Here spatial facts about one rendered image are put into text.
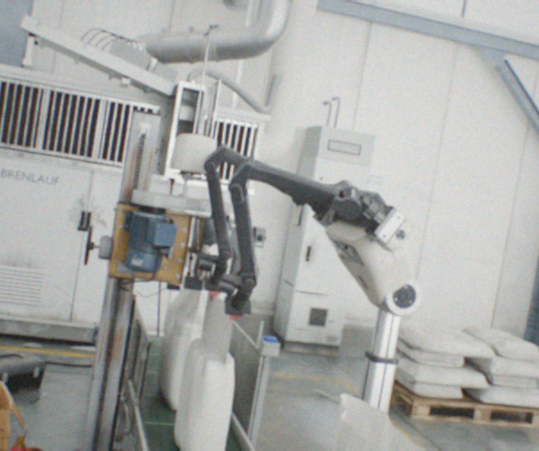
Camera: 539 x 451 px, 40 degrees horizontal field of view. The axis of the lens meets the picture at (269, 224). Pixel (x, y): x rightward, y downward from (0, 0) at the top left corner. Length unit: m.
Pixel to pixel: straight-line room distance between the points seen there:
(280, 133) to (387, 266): 3.93
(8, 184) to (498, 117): 5.14
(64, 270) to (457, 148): 4.38
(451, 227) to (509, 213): 0.72
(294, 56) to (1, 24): 2.51
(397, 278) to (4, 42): 4.88
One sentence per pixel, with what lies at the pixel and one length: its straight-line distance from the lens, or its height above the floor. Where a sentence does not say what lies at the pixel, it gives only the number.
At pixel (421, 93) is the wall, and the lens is 8.14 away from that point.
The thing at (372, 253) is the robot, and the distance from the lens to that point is 2.70.
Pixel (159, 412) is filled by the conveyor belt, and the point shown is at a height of 0.38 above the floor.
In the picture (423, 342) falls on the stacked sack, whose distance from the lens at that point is 5.71.
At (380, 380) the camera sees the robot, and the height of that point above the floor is 0.86.
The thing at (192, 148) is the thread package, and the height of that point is 1.62.
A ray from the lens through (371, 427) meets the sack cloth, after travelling 1.70.
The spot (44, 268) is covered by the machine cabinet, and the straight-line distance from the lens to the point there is 6.10.
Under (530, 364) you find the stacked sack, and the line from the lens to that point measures 6.23.
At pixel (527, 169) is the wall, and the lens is 8.75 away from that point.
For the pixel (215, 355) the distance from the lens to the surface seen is 3.06.
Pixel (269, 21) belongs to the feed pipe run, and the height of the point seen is 2.73.
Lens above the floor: 1.53
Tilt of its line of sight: 3 degrees down
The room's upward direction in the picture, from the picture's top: 9 degrees clockwise
